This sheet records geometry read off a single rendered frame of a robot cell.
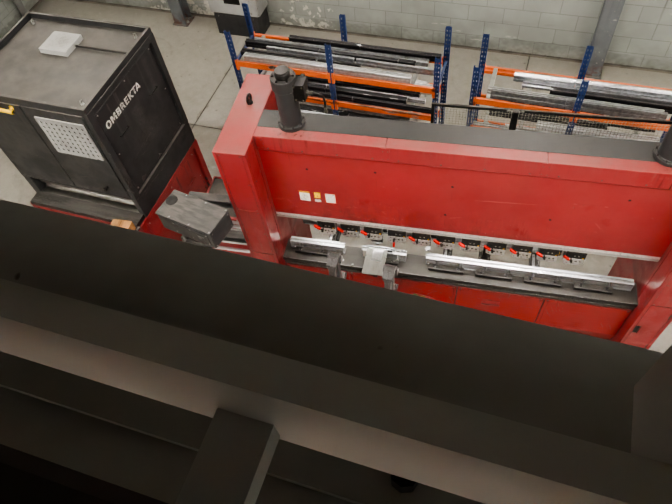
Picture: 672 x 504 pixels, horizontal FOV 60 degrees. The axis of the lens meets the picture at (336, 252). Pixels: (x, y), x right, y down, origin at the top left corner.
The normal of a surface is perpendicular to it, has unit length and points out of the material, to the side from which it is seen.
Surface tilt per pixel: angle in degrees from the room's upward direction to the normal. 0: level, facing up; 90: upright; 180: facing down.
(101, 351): 90
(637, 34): 90
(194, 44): 0
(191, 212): 0
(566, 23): 90
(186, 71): 0
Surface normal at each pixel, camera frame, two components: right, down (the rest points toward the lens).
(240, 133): -0.09, -0.56
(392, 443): -0.31, 0.80
